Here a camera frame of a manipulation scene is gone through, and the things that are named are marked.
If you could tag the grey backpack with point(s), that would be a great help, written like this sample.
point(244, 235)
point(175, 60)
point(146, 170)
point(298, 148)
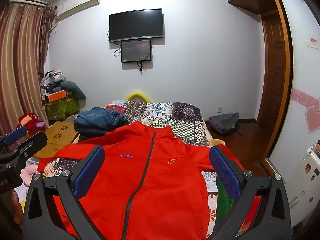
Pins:
point(223, 123)

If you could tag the green patterned cloth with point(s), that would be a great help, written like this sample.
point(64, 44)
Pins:
point(60, 108)

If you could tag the white air conditioner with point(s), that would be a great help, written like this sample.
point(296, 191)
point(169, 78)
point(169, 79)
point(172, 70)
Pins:
point(77, 3)

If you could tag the red plush toy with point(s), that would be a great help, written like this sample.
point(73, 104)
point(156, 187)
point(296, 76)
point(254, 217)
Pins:
point(27, 121)

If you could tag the white wall socket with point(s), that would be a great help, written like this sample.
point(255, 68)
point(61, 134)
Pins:
point(218, 109)

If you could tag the white wall label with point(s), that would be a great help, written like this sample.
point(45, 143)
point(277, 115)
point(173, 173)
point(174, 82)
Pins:
point(312, 42)

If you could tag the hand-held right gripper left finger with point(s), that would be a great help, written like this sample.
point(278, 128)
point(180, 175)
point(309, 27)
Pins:
point(88, 172)

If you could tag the striped brown curtain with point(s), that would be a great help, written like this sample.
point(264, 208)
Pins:
point(20, 67)

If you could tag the wooden door frame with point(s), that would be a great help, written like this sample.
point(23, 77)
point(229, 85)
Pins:
point(288, 55)

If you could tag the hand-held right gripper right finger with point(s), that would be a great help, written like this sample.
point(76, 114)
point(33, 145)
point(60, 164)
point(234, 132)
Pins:
point(225, 170)

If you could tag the pink plush toy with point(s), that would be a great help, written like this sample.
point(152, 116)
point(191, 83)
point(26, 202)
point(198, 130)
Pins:
point(31, 171)

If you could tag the patchwork printed blanket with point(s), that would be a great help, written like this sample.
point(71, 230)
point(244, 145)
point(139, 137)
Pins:
point(175, 120)

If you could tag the white appliance with stickers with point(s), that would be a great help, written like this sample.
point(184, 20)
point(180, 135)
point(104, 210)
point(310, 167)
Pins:
point(305, 180)

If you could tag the black wall television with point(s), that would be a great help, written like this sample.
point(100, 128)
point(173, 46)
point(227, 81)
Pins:
point(136, 25)

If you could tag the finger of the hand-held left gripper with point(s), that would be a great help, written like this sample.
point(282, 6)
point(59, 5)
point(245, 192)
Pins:
point(35, 141)
point(15, 133)

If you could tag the small black wall monitor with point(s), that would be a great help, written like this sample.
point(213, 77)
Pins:
point(136, 51)

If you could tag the dark blue folded clothes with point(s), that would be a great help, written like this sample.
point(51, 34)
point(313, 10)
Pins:
point(97, 120)

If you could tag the dark green cloth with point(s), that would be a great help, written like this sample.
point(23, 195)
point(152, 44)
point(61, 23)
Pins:
point(222, 202)

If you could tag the dark grey cushion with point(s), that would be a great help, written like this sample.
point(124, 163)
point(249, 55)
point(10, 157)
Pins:
point(75, 88)

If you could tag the wooden lap table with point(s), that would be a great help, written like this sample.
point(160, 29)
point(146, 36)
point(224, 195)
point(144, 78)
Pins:
point(57, 137)

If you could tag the pile of mixed clothes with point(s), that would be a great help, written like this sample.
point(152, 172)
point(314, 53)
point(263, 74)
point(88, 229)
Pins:
point(51, 80)

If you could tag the brown wooden door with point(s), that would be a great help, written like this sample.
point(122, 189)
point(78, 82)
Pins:
point(273, 75)

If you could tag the orange box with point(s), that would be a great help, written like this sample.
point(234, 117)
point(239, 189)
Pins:
point(57, 96)

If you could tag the white curtain rail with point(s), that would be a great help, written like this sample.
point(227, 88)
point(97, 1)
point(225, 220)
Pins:
point(28, 1)

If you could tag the red zip jacket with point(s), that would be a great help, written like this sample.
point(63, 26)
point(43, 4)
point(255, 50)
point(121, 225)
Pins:
point(155, 180)

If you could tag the pink heart wall sticker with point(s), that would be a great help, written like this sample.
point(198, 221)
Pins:
point(313, 117)

